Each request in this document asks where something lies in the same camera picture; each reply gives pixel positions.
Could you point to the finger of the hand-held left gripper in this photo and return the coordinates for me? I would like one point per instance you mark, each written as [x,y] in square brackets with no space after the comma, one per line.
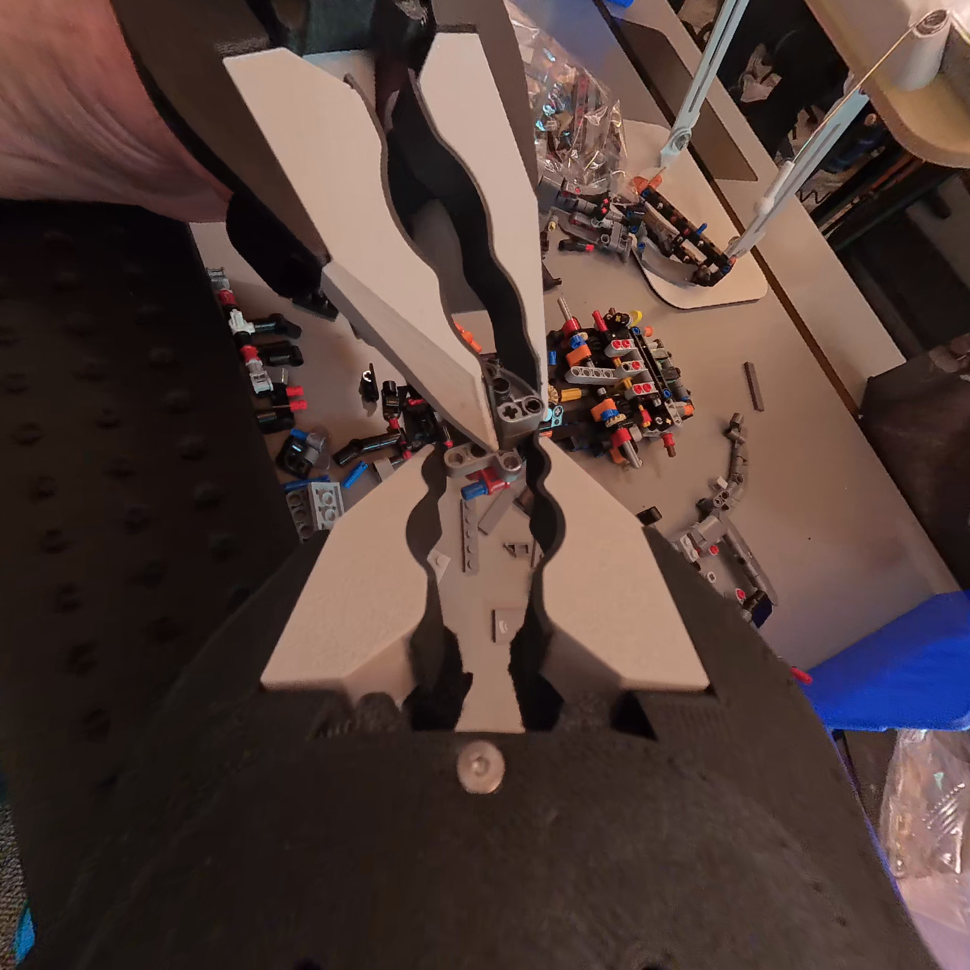
[485,136]
[326,167]

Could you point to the dark brown lego bar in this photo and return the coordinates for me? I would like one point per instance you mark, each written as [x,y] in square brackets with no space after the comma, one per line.
[753,386]

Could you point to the multicoloured lego chassis assembly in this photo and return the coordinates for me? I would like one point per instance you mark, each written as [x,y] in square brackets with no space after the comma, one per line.
[629,379]

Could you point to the black lego block blue pin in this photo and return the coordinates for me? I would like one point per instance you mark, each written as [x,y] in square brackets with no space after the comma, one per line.
[299,452]

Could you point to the small grey lego wedge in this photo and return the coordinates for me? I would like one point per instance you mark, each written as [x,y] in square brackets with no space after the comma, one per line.
[520,548]

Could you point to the white book stand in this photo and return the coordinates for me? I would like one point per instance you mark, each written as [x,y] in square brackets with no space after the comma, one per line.
[746,292]

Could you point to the black lego tube connector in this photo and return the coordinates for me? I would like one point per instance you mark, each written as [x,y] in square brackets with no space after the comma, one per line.
[367,447]

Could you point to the large black lego frame assembly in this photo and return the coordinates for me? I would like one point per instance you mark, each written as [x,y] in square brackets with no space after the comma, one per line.
[689,242]

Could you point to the orange lego connector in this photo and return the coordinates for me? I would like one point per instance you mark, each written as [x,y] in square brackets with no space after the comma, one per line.
[467,337]

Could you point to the light grey studded lego plate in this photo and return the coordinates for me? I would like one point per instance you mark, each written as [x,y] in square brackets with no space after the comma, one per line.
[327,504]

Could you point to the black lego connector block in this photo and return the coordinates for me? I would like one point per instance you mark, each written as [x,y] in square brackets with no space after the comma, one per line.
[314,304]

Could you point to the empty clear plastic bags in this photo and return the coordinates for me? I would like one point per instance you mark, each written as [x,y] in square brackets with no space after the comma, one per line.
[932,818]

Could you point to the grey lego angle beam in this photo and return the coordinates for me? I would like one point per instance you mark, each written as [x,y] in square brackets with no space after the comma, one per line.
[299,515]

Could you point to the dark grey curved lego piece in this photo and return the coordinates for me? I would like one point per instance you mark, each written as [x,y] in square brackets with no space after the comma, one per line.
[515,405]

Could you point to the blue plastic bin with label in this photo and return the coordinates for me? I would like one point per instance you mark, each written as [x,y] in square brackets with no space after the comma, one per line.
[894,667]

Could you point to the black lego connectors red pins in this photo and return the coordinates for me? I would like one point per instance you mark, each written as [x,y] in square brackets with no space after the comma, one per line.
[417,420]

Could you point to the black perforated panel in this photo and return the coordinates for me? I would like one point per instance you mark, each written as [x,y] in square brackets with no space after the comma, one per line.
[114,492]

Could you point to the person's left hand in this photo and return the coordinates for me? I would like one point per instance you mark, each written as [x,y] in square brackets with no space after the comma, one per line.
[68,98]

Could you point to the dark bulky object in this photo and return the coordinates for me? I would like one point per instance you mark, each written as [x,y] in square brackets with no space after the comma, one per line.
[924,470]

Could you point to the dark grey flat lego tile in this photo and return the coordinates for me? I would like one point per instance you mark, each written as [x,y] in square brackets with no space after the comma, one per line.
[508,624]
[498,514]

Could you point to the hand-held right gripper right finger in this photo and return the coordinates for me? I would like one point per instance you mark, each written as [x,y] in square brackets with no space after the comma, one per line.
[621,614]

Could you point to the grey lego engine block assembly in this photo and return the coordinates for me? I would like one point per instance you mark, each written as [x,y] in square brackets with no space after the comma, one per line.
[559,413]

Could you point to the row of black lego connectors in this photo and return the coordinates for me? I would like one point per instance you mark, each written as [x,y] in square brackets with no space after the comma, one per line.
[273,352]

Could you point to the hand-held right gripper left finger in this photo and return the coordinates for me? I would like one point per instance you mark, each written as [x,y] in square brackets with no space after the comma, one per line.
[348,614]

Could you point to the clear bags of lego parts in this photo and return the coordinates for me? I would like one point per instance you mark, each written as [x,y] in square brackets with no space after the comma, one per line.
[576,98]

